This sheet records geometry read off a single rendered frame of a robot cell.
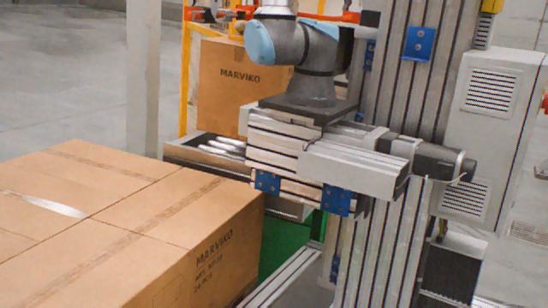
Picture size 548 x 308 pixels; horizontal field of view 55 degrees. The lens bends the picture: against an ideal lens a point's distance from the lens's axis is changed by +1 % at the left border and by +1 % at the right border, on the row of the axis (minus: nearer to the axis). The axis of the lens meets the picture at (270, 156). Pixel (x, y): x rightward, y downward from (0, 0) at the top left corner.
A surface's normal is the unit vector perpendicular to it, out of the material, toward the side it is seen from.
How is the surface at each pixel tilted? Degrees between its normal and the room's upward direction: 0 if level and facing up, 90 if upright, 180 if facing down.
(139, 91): 90
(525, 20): 90
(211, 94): 90
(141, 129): 90
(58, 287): 0
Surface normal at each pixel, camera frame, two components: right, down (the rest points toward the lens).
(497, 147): -0.48, 0.25
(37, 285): 0.10, -0.94
